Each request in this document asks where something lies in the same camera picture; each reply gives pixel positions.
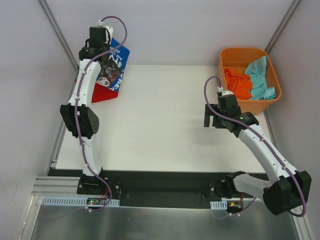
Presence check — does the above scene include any right grey cable duct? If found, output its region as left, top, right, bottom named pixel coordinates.
left=210, top=200, right=228, bottom=210

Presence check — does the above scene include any aluminium rail front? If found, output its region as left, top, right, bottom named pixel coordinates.
left=31, top=176, right=80, bottom=197

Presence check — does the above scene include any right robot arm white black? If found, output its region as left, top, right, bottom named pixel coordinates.
left=204, top=87, right=312, bottom=218

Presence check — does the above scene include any folded red t shirt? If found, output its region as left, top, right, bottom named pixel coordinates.
left=91, top=83, right=118, bottom=103

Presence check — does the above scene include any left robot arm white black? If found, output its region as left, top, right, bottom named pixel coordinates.
left=60, top=23, right=114, bottom=195

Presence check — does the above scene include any grey cable duct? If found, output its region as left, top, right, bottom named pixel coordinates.
left=210, top=200, right=228, bottom=210
left=42, top=196, right=120, bottom=208

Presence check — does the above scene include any left grey cable duct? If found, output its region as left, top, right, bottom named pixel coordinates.
left=42, top=196, right=120, bottom=208

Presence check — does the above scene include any orange t shirt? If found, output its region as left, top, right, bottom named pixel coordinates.
left=223, top=67, right=253, bottom=100

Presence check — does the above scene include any left aluminium frame post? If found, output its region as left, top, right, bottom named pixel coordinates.
left=37, top=0, right=79, bottom=73

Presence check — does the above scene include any right aluminium frame post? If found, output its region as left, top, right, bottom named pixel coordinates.
left=264, top=0, right=302, bottom=54

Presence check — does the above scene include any blue t shirt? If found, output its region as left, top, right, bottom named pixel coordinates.
left=96, top=45, right=130, bottom=93

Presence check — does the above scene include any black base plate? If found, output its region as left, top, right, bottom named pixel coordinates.
left=47, top=168, right=271, bottom=208

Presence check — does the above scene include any aluminium frame post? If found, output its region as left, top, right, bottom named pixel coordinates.
left=264, top=0, right=302, bottom=54
left=37, top=0, right=79, bottom=73

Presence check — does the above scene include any teal t shirt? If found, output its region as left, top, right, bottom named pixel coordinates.
left=244, top=55, right=277, bottom=100

